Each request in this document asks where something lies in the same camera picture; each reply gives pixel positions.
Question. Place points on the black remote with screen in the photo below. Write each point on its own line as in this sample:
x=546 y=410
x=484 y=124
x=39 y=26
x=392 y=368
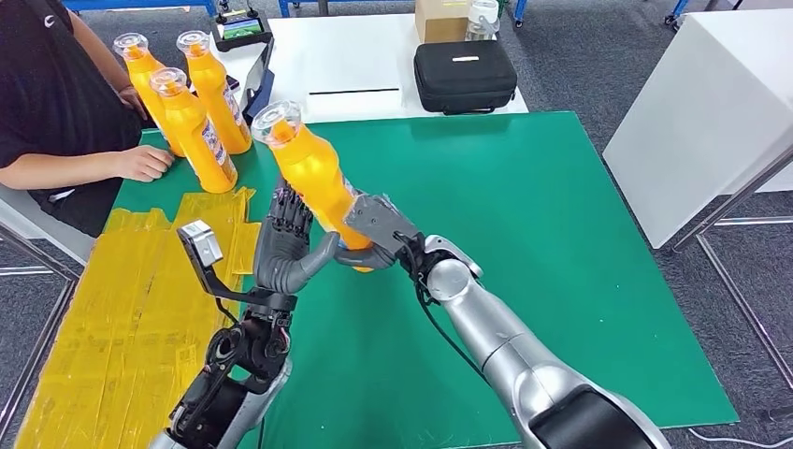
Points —
x=241 y=30

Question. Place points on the person's left forearm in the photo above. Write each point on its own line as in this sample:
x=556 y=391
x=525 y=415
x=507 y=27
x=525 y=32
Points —
x=99 y=52

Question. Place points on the steel table frame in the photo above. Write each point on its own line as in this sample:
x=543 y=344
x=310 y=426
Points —
x=731 y=207
x=37 y=260

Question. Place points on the blue metal rack frame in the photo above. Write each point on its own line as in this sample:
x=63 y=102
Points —
x=520 y=9
x=142 y=3
x=347 y=2

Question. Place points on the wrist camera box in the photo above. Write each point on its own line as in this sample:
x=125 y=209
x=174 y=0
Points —
x=201 y=243
x=381 y=223

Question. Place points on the black zippered carrying case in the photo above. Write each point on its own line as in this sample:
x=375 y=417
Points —
x=464 y=77

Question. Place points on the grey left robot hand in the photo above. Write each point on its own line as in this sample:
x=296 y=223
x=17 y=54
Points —
x=282 y=260

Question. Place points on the brown cardboard box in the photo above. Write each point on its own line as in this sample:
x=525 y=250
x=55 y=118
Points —
x=440 y=21

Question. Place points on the clear plastic jug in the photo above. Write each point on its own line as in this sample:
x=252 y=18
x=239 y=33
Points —
x=483 y=21

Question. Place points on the person's right hand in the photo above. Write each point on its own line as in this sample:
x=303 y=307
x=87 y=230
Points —
x=145 y=164

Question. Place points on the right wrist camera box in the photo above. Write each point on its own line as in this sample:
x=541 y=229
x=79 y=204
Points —
x=381 y=223

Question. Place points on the white bench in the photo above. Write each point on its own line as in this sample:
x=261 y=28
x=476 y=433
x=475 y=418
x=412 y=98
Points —
x=37 y=229

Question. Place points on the orange bottle with clear cap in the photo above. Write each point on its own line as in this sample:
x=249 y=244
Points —
x=310 y=167
x=192 y=136
x=145 y=80
x=214 y=93

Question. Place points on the person's right forearm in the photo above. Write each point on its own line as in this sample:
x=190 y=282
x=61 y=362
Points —
x=62 y=170

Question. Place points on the tablet with blue cover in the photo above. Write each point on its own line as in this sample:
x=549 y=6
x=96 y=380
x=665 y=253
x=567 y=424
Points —
x=260 y=87

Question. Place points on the person's left hand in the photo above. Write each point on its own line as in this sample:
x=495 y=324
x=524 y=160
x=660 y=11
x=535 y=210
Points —
x=131 y=99

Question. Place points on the yellow plastic tape sheet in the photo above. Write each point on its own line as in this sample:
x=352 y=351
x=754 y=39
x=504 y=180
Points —
x=111 y=347

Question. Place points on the person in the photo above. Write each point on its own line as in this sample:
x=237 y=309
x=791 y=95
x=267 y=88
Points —
x=56 y=87

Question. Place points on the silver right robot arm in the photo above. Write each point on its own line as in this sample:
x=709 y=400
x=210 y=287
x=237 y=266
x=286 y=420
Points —
x=508 y=347

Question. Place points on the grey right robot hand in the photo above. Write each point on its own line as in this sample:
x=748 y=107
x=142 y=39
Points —
x=365 y=257

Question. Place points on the green table mat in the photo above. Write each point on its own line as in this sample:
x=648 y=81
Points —
x=526 y=217

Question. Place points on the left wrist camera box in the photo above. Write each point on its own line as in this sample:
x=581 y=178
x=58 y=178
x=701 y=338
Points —
x=201 y=243

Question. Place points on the large white table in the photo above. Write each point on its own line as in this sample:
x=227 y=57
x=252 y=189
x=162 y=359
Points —
x=700 y=118

